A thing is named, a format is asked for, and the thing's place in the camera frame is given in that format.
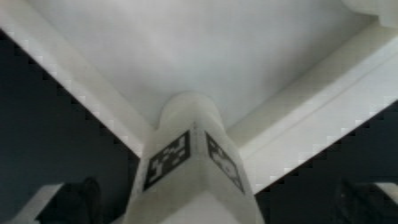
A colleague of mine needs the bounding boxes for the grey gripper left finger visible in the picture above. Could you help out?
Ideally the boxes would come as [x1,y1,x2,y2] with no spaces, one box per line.
[6,177,103,224]

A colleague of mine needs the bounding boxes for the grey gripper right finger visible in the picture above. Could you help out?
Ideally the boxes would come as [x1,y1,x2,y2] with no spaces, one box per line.
[333,179,398,224]

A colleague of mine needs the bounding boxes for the white table leg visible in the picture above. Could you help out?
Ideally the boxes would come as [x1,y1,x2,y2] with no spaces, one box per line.
[342,0,398,28]
[123,92,265,224]

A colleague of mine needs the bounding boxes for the white square tabletop tray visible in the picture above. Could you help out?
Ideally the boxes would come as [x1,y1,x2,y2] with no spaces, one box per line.
[0,0,398,189]

